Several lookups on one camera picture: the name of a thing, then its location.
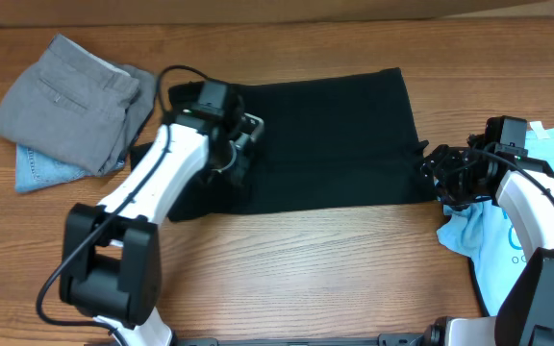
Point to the folded blue jeans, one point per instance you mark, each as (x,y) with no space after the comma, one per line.
(34,171)

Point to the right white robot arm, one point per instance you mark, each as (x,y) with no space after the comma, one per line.
(524,189)

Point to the folded grey trousers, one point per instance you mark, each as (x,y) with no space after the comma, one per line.
(77,108)

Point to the light blue printed t-shirt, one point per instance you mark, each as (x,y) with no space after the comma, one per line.
(483,233)

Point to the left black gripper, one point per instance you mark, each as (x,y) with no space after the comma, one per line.
(238,172)

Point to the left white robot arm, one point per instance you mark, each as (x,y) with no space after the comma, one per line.
(111,252)

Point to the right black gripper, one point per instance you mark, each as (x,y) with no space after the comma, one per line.
(437,165)

